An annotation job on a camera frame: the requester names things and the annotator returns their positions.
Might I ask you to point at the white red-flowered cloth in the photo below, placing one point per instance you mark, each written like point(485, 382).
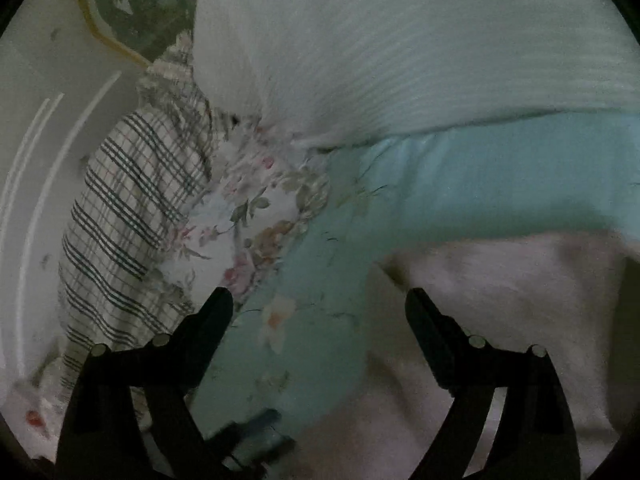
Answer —
point(32, 417)

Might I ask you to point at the white floral pillow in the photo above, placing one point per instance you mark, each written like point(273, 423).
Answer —
point(250, 210)

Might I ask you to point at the plaid pillow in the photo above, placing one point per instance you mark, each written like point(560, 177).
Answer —
point(125, 200)

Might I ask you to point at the teal floral bed sheet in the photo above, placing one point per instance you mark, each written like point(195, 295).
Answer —
point(450, 185)

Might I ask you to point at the green leaf patterned cloth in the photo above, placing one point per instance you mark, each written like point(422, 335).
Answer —
point(135, 0)

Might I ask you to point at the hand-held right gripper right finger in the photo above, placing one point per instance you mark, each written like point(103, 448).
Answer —
point(416, 316)

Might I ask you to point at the pale pink garment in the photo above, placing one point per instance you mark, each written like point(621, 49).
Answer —
point(500, 280)

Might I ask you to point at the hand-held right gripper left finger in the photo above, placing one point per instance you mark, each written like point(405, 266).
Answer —
point(221, 311)

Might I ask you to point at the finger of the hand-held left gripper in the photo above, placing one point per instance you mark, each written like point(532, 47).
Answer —
point(260, 435)

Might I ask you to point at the white ribbed blanket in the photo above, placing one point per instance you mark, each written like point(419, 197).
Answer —
point(400, 50)

